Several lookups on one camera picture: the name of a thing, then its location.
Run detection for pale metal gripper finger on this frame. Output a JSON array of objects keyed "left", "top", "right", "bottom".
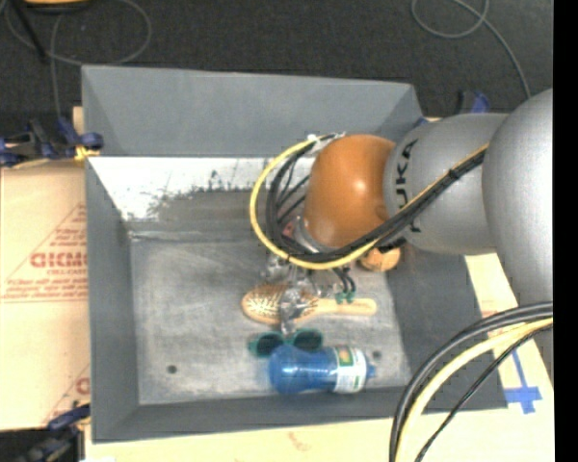
[
  {"left": 288, "top": 288, "right": 321, "bottom": 315},
  {"left": 278, "top": 303, "right": 300, "bottom": 336}
]

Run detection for green sunglasses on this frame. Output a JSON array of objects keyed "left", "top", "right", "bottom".
[{"left": 248, "top": 329, "right": 325, "bottom": 357}]

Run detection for wooden hairbrush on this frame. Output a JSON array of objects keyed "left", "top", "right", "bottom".
[{"left": 241, "top": 282, "right": 379, "bottom": 327}]

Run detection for blue plastic bottle white label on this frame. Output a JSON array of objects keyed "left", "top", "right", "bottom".
[{"left": 267, "top": 344, "right": 379, "bottom": 397}]

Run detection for tan round object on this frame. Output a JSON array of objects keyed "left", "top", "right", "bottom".
[{"left": 355, "top": 244, "right": 403, "bottom": 273}]

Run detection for grey metal bin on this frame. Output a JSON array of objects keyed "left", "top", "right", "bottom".
[{"left": 80, "top": 64, "right": 508, "bottom": 442}]

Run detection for brown cardboard board red print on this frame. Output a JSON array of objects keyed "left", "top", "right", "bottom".
[{"left": 0, "top": 160, "right": 92, "bottom": 433}]

